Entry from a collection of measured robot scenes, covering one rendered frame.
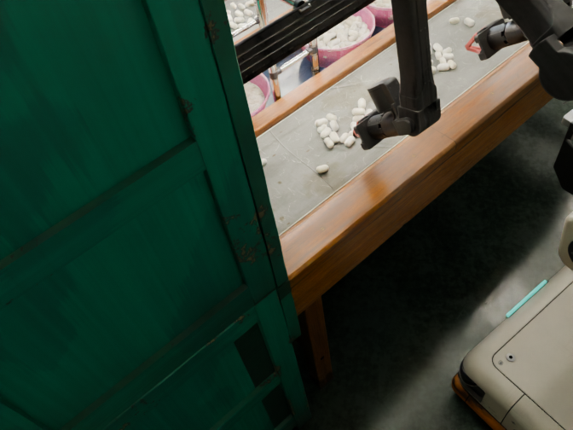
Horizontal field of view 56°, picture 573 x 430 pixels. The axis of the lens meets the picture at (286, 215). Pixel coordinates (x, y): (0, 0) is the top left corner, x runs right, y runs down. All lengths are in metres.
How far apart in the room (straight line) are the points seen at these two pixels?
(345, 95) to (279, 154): 0.29
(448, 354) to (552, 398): 0.42
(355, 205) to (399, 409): 0.81
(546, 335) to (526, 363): 0.11
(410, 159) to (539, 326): 0.65
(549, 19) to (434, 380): 1.30
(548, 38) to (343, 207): 0.61
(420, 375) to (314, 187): 0.82
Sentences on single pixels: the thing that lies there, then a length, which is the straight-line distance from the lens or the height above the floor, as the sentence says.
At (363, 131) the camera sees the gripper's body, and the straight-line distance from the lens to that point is 1.29.
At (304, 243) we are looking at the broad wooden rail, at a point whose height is 0.76.
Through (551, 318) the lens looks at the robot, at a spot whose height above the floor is 0.28.
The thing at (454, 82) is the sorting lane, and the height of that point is 0.74.
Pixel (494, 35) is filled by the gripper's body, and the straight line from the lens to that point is 1.49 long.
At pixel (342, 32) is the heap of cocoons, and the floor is 0.74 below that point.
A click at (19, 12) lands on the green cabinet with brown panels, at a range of 0.58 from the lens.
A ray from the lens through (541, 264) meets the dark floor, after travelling 2.20.
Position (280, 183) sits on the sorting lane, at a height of 0.74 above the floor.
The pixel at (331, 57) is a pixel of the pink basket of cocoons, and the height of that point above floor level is 0.73.
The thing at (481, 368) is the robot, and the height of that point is 0.27.
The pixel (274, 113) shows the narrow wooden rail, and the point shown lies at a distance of 1.54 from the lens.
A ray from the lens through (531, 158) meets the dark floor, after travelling 2.52.
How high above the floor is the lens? 1.78
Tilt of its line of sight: 52 degrees down
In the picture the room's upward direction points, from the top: 11 degrees counter-clockwise
